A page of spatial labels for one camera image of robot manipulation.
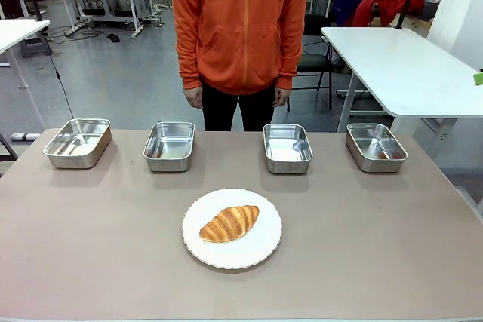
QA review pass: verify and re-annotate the person in orange hoodie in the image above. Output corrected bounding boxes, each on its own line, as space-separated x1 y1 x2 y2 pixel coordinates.
171 0 310 133

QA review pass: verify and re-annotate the white side table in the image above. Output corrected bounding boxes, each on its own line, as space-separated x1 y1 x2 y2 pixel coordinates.
0 18 51 130
320 26 483 142

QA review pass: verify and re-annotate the black floor cable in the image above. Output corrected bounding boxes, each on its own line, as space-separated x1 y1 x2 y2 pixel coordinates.
40 33 75 119

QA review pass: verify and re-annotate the rectangular stainless steel container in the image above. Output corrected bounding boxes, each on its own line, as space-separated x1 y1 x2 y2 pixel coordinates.
143 121 196 173
42 118 112 170
262 123 315 175
345 122 409 174

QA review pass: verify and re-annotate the white scalloped round plate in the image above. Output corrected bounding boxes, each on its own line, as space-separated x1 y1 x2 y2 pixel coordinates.
181 188 283 271

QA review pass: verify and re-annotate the golden brown croissant bread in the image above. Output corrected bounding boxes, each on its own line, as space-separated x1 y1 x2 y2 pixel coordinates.
198 204 260 244

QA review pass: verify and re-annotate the person's left hand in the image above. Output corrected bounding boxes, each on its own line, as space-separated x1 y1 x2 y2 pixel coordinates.
272 87 292 108

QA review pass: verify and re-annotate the black folding chair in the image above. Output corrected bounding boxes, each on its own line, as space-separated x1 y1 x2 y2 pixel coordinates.
286 14 337 112

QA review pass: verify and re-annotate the person's right hand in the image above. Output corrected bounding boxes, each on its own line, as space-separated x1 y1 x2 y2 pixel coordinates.
184 87 205 109

